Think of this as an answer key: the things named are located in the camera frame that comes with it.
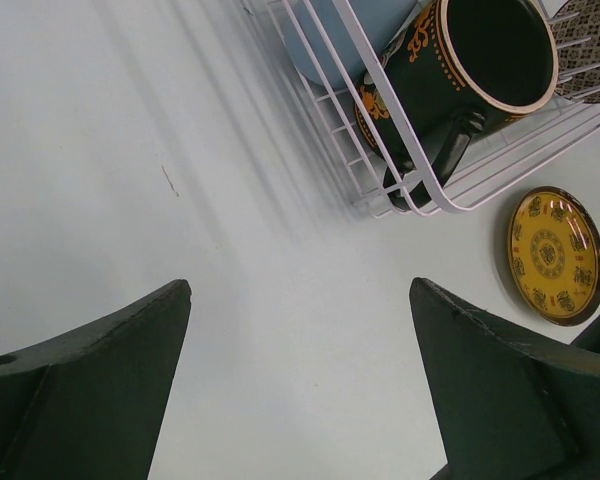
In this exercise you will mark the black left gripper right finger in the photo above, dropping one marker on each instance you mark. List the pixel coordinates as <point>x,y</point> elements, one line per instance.
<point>510,403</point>

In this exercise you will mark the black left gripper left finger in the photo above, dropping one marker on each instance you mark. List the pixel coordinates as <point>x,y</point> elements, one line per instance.
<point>89,403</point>

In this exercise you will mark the yellow round saucer plate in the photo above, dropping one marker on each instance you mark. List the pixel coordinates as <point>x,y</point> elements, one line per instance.
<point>553,248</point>

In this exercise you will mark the red black lacquer cup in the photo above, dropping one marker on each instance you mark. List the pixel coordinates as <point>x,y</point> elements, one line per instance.
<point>468,69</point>

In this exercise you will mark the brown lattice pattern bowl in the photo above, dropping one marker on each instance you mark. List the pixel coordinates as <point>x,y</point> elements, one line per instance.
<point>576,30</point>

